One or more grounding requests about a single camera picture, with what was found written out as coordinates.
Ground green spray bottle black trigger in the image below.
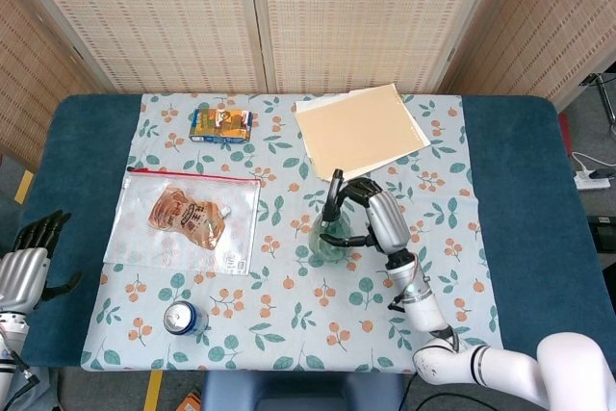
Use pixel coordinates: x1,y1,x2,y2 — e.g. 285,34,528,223
307,167,357,270

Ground metal stand frame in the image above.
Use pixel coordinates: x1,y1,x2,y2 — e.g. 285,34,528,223
579,72,616,136

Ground white power cable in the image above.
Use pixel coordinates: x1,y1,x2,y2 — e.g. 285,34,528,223
570,150,592,176

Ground blue drink can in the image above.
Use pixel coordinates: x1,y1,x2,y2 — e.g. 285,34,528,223
163,300,211,337

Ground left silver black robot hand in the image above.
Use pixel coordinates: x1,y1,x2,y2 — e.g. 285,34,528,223
0,210,83,312

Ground woven folding screen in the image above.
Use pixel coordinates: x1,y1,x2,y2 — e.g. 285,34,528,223
0,0,616,171

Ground floral print tablecloth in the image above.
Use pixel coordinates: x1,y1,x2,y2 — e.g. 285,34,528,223
80,91,505,373

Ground white power strip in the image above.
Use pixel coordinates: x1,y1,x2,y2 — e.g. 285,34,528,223
575,172,611,192

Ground white paper sheets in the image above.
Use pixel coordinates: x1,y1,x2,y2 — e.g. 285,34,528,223
294,88,432,182

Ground orange snack pouch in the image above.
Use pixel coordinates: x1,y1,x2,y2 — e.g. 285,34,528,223
146,184,231,249

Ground clear mesh zip pouch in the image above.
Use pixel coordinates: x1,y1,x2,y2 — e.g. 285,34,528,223
103,167,265,276

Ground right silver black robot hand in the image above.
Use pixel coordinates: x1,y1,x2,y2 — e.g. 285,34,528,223
320,177,413,257

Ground beige paper folder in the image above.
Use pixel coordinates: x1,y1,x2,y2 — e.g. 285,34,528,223
294,83,432,182

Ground black box device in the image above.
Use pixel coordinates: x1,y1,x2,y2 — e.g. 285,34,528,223
589,217,616,251

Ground blue yellow snack pack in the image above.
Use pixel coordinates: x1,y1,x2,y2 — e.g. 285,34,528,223
188,107,254,143

